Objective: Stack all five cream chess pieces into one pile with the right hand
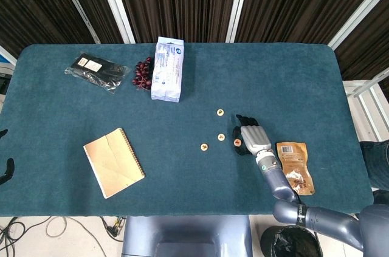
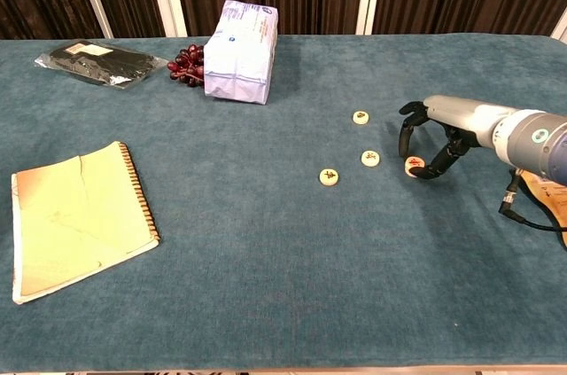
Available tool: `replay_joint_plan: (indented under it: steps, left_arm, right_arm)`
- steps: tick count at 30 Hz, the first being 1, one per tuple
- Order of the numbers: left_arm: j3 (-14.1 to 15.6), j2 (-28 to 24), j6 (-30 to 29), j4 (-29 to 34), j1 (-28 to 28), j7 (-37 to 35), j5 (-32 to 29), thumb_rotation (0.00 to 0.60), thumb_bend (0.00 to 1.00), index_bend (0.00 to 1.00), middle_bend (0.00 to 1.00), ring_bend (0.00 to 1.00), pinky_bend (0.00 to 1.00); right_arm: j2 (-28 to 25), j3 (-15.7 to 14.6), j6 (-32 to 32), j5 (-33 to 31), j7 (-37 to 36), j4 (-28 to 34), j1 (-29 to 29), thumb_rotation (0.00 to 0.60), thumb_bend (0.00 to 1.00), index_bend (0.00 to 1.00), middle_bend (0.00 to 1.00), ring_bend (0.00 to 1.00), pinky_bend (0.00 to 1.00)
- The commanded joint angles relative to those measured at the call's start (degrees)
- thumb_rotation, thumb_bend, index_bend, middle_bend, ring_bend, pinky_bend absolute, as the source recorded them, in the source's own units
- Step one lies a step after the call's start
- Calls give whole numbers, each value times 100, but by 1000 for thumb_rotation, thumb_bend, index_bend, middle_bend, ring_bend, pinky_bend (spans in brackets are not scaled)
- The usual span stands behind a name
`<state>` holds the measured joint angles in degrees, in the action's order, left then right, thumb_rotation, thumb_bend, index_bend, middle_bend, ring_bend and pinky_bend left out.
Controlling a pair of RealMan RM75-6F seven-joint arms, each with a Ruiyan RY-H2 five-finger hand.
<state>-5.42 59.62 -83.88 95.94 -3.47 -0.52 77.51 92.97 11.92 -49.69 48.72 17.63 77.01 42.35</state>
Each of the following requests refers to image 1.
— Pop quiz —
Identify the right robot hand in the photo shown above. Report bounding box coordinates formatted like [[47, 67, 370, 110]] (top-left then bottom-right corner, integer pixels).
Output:
[[232, 114, 273, 157]]

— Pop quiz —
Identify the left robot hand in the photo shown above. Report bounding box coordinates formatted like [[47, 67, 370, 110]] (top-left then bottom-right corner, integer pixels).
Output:
[[0, 128, 15, 187]]

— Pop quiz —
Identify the brown snack pouch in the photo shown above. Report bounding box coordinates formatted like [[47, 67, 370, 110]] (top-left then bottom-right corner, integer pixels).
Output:
[[275, 141, 315, 196]]

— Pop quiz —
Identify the teal table cloth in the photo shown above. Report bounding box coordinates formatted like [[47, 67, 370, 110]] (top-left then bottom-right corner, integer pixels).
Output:
[[0, 43, 374, 218]]

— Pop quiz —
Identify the black equipment box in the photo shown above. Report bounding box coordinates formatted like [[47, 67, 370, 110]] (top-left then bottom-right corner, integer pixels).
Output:
[[0, 67, 15, 95]]

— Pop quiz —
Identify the yellow spiral notebook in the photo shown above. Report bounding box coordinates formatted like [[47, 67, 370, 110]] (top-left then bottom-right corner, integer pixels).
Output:
[[83, 128, 146, 199]]

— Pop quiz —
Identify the black trash bag bin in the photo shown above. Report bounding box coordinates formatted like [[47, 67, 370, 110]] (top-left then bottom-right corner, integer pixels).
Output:
[[260, 225, 323, 257]]

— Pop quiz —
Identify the white tissue pack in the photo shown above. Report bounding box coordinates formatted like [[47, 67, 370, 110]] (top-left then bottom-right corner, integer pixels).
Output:
[[150, 36, 185, 103]]

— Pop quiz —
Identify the white blue board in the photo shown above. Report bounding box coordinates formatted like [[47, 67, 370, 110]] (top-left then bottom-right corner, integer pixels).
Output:
[[0, 44, 18, 66]]

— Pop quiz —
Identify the blue-grey robot torso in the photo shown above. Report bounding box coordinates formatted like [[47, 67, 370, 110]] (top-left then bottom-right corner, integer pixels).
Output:
[[121, 216, 253, 257]]

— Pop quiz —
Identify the blue jeans leg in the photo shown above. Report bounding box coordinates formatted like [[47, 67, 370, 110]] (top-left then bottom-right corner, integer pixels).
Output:
[[360, 140, 389, 191]]

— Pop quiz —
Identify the dark red grape bunch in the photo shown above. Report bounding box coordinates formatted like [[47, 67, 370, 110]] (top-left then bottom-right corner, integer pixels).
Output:
[[131, 56, 153, 91]]

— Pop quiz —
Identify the black item in clear bag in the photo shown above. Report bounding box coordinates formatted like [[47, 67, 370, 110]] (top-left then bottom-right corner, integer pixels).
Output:
[[64, 52, 132, 95]]

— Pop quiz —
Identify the dark brown curtain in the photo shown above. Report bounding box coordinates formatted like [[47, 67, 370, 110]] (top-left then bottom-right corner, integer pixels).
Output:
[[0, 0, 389, 80]]

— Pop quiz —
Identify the black floor cable tangle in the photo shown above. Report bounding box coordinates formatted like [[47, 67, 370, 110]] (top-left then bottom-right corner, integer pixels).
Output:
[[0, 216, 28, 257]]

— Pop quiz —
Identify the grey floor cable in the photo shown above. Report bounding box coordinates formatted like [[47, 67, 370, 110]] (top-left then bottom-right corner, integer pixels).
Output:
[[45, 216, 107, 257]]

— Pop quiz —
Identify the white metal frame rack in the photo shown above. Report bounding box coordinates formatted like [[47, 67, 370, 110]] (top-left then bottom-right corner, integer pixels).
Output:
[[342, 67, 389, 142]]

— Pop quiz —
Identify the black plug cable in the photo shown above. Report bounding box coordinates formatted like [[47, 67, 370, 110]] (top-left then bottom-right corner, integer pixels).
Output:
[[102, 216, 126, 242]]

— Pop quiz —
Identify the white partition post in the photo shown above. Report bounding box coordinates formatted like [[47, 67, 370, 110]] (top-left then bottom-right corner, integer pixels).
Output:
[[52, 0, 102, 44], [327, 0, 389, 51], [225, 0, 253, 44], [94, 0, 136, 44]]

